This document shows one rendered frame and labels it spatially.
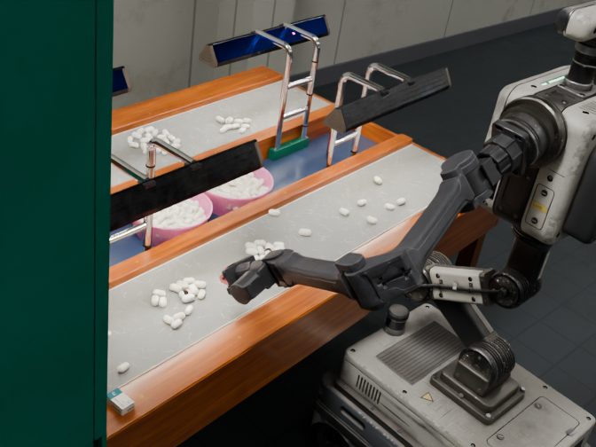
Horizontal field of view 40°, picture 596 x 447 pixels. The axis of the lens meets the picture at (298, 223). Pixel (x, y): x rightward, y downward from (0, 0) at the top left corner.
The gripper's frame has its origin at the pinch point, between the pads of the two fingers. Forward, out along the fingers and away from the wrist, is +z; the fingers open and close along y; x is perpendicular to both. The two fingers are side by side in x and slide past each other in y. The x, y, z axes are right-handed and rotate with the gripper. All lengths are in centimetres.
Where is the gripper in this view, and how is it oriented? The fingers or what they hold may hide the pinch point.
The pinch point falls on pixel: (222, 278)
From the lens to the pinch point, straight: 209.4
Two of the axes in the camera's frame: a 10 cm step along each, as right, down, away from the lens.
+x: 3.6, 9.3, 1.2
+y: -6.7, 3.4, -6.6
